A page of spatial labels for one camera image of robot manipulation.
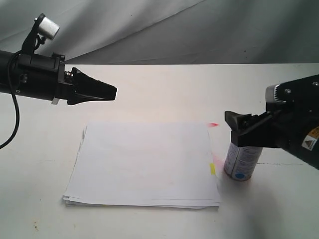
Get white backdrop cloth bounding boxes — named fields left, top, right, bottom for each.
left=0, top=0, right=319, bottom=64

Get yellow sticky tab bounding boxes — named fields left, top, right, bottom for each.
left=210, top=163, right=216, bottom=175

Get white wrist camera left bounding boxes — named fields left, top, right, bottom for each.
left=34, top=13, right=60, bottom=40

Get white paper stack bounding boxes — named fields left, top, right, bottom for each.
left=63, top=122, right=221, bottom=209

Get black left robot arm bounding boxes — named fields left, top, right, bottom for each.
left=0, top=51, right=117, bottom=105

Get silver spray paint can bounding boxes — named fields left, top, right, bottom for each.
left=224, top=143, right=263, bottom=181

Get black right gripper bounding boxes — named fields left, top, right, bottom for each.
left=224, top=75, right=319, bottom=169

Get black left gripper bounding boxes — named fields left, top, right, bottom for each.
left=9, top=53, right=117, bottom=105

